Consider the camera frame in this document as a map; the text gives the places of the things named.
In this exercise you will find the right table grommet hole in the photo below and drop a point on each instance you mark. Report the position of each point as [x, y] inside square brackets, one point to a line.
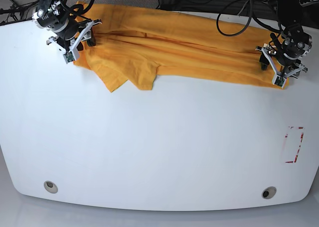
[269, 193]

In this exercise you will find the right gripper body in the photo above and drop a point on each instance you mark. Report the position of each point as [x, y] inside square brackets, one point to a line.
[70, 34]

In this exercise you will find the black tripod legs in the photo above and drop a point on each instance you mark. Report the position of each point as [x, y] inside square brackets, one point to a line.
[16, 12]

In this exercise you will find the yellow Smile T-shirt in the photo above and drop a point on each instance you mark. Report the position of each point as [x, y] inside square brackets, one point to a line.
[138, 44]

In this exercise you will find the left table grommet hole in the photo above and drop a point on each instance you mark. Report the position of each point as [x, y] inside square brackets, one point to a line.
[50, 187]

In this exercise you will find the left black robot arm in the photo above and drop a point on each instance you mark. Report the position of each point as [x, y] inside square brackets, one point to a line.
[288, 45]

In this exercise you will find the table grommet hole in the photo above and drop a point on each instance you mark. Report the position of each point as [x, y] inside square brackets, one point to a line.
[50, 187]
[269, 193]

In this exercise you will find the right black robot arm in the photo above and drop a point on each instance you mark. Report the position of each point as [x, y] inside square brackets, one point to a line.
[48, 11]

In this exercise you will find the red tape rectangle marking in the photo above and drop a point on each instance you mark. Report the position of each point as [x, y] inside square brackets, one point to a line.
[292, 144]

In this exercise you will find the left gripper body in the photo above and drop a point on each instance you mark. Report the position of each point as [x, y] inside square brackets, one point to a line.
[281, 64]

